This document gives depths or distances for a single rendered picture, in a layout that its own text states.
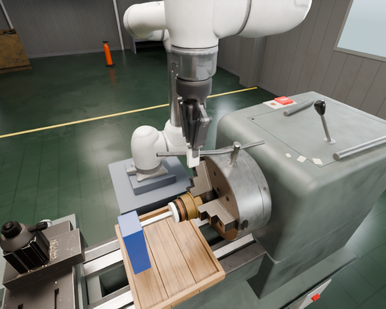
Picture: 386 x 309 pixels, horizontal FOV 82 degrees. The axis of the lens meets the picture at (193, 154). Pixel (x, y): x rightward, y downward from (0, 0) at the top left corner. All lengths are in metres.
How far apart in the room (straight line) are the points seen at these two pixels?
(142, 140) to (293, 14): 0.88
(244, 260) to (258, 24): 0.76
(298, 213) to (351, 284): 1.43
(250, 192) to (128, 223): 0.38
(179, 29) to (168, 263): 0.74
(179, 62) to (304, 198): 0.49
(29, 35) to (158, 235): 8.02
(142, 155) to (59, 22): 7.49
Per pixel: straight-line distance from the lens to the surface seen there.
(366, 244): 2.41
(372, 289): 2.19
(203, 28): 0.41
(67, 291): 0.84
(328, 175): 0.73
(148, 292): 0.86
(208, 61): 0.44
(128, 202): 1.27
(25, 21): 8.55
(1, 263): 1.06
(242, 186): 0.68
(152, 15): 0.74
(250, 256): 0.95
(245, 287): 1.25
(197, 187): 0.76
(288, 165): 0.73
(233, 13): 0.44
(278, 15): 0.49
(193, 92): 0.45
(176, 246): 0.92
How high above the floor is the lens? 1.67
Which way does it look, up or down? 37 degrees down
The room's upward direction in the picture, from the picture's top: straight up
